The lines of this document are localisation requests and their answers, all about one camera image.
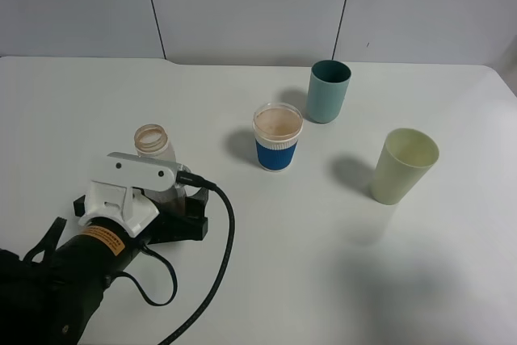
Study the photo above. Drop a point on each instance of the teal plastic cup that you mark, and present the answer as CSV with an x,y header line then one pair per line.
x,y
328,85

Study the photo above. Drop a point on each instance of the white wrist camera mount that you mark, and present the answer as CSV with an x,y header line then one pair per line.
x,y
113,180

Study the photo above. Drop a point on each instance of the pale green plastic cup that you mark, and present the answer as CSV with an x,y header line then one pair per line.
x,y
407,155

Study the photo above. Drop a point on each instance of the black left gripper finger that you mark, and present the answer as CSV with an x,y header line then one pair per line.
x,y
195,204

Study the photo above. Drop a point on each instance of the blue sleeved paper cup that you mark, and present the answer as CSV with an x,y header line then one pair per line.
x,y
277,127

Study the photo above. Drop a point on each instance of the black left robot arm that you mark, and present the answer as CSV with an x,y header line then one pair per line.
x,y
49,295

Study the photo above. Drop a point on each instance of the clear plastic drink bottle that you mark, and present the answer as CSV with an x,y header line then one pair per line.
x,y
152,141

